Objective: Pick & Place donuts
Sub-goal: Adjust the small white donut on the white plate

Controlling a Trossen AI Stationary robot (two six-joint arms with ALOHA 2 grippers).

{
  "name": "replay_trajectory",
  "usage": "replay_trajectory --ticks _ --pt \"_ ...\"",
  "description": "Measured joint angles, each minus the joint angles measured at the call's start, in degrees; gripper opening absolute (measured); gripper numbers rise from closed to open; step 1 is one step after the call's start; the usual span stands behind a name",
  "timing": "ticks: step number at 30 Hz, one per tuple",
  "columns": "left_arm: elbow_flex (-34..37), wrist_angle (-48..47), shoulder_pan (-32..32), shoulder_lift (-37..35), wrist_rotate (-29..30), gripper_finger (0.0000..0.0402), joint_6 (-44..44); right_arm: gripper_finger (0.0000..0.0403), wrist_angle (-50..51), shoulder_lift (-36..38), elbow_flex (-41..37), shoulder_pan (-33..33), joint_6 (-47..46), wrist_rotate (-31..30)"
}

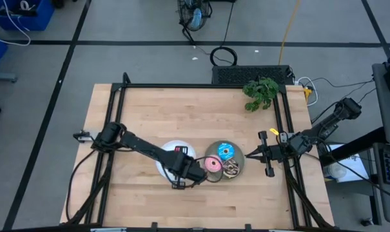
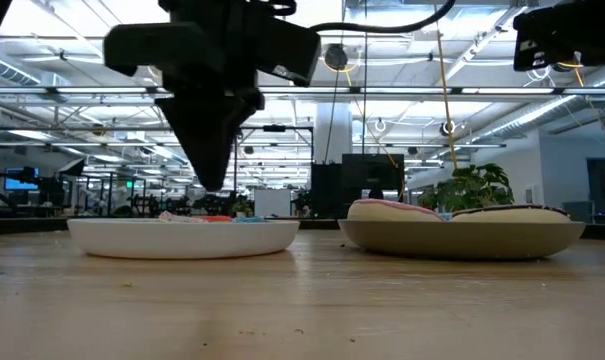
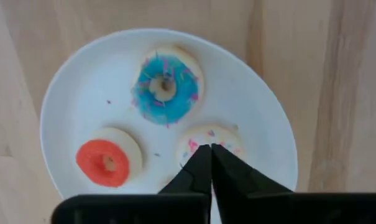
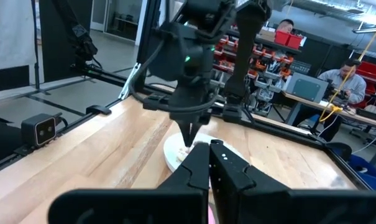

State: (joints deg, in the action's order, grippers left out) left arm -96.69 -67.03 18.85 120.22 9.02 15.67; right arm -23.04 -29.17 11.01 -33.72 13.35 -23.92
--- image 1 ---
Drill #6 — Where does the green potted plant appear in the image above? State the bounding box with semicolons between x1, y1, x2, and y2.
242;77;280;113

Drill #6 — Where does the white looped cable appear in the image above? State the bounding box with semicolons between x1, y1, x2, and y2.
294;76;320;107

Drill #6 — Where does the grey desk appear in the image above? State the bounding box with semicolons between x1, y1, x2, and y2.
371;63;390;146
371;141;390;226

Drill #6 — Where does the black floor fan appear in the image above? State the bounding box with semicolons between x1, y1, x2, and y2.
177;0;213;33

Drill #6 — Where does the black perforated computer case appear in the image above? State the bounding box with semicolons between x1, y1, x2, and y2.
211;64;295;86

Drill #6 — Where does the large chocolate frosted donut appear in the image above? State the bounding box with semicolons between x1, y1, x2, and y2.
221;159;240;179

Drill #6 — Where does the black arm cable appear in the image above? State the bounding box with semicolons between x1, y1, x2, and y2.
65;150;97;223

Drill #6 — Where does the black diagonal bar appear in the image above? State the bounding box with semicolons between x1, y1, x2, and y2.
318;127;385;167

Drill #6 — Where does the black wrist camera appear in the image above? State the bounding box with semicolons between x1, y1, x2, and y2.
273;143;289;160
188;157;209;184

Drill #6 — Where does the grey metal base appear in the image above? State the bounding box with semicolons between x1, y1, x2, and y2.
0;72;18;83

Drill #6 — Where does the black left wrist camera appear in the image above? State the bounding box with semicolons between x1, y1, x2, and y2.
188;157;209;184

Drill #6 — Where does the coiled black cable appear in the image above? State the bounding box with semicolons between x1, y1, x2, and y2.
209;46;239;67

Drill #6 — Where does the black aluminium table frame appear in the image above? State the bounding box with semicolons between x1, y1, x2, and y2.
65;72;336;231

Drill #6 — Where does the large blue frosted donut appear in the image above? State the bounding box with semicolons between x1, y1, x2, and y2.
217;142;236;161

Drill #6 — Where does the white round plate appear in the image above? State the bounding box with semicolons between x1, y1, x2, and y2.
155;139;197;182

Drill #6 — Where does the yellow cable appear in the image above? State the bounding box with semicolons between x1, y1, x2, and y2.
278;0;301;65

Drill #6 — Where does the clear plastic cup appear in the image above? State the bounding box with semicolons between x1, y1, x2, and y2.
328;162;347;180

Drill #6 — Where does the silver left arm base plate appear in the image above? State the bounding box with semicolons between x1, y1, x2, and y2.
72;130;101;143

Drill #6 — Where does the white paper sheet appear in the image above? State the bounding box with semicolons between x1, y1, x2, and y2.
323;143;371;183

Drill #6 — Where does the large pink frosted donut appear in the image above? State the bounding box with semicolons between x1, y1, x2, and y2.
204;155;224;173

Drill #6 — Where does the thin black cable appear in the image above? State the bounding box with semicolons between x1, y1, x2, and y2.
222;0;236;49

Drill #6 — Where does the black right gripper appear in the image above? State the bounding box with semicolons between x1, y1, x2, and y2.
245;130;294;178

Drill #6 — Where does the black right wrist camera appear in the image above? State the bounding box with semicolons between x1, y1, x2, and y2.
273;143;289;160

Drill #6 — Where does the grey-green round plate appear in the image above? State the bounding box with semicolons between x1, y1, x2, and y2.
204;140;246;181

